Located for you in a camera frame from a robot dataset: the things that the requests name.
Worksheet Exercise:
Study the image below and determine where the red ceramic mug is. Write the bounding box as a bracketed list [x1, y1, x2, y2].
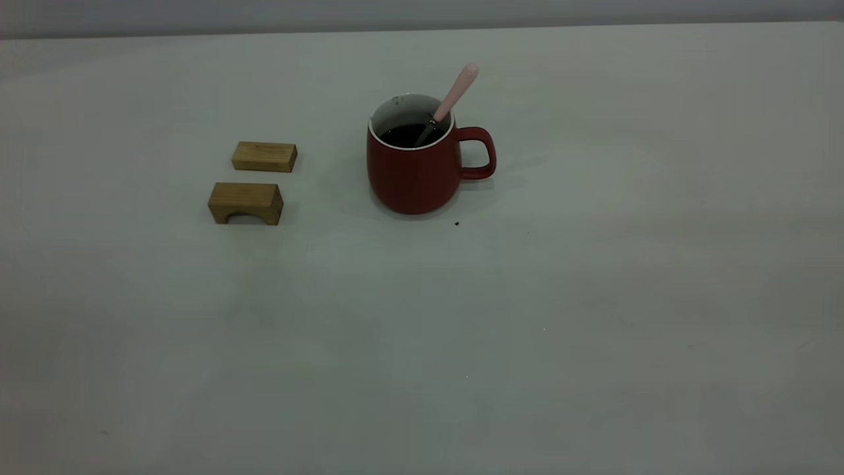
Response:
[366, 92, 497, 216]

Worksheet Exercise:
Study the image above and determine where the pink handled metal spoon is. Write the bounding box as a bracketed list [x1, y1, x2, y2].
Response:
[414, 63, 480, 148]

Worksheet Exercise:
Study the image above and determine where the dark coffee liquid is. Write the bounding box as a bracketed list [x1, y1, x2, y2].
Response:
[378, 123, 448, 148]

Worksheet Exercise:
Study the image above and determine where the flat rectangular wooden block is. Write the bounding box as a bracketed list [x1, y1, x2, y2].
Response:
[231, 141, 298, 174]

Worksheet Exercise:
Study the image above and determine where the arched wooden block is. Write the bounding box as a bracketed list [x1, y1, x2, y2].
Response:
[208, 182, 284, 226]

